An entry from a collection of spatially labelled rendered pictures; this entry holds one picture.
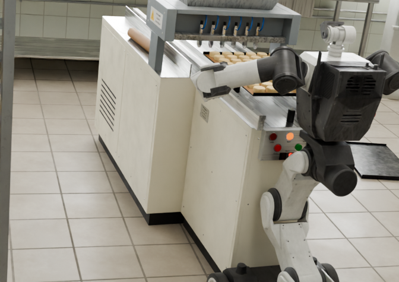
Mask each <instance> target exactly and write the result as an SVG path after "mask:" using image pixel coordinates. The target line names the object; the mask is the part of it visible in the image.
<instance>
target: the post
mask: <svg viewBox="0 0 399 282"><path fill-rule="evenodd" d="M15 16H16V0H3V7H2V53H1V99H0V282H7V275H8V238H9V219H10V182H11V146H12V109H13V89H14V53H15Z"/></svg>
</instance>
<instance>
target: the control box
mask: <svg viewBox="0 0 399 282"><path fill-rule="evenodd" d="M301 129H302V128H263V131H262V132H261V140H260V145H259V152H258V159H259V160H260V161H266V160H286V159H287V158H288V157H289V154H290V153H292V154H293V153H295V152H298V151H297V150H296V149H295V147H296V146H297V145H298V144H300V145H301V146H302V148H303V147H305V146H306V141H305V140H303V139H302V138H301V137H300V136H299V133H300V130H301ZM273 133H275V134H276V135H277V137H276V139H275V140H270V135H271V134H273ZM289 133H292V134H293V138H292V139H291V140H288V139H287V134H289ZM276 145H280V146H281V150H280V151H276V150H275V149H274V147H275V146H276ZM283 153H284V154H285V156H284V159H281V157H282V156H281V155H282V154H283ZM282 158H283V157H282Z"/></svg>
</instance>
